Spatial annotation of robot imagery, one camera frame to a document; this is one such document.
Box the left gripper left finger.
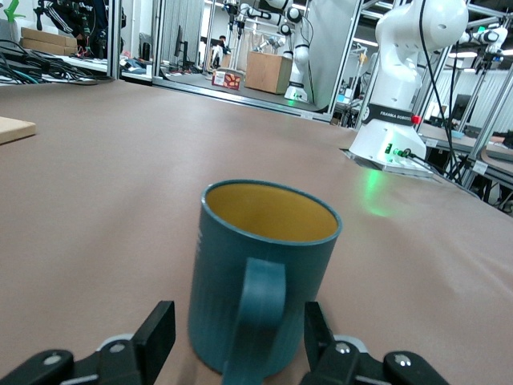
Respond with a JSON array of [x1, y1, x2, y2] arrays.
[[0, 299, 177, 385]]

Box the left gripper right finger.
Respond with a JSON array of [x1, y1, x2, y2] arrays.
[[302, 300, 450, 385]]

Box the teal cup yellow inside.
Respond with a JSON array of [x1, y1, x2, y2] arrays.
[[187, 179, 344, 385]]

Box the bamboo cutting board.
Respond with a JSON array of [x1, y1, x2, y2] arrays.
[[0, 115, 38, 146]]

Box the red patterned box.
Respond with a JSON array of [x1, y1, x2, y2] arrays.
[[211, 71, 242, 91]]

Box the large cardboard box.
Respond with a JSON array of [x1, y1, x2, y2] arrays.
[[244, 50, 293, 95]]

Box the black monitor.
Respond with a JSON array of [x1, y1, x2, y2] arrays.
[[173, 25, 190, 70]]

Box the flat cardboard boxes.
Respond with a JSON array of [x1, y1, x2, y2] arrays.
[[19, 26, 79, 57]]

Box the seated person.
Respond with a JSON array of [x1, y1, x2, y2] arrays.
[[211, 34, 232, 70]]

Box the person in dark tracksuit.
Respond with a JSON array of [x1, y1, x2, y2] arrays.
[[36, 0, 110, 54]]

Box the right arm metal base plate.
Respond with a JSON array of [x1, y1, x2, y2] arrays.
[[339, 147, 434, 180]]

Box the pile of black cables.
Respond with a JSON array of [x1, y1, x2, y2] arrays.
[[0, 38, 99, 86]]

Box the aluminium frame post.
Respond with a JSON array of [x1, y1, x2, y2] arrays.
[[107, 0, 123, 82]]

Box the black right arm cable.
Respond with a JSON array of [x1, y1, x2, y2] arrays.
[[418, 0, 462, 180]]

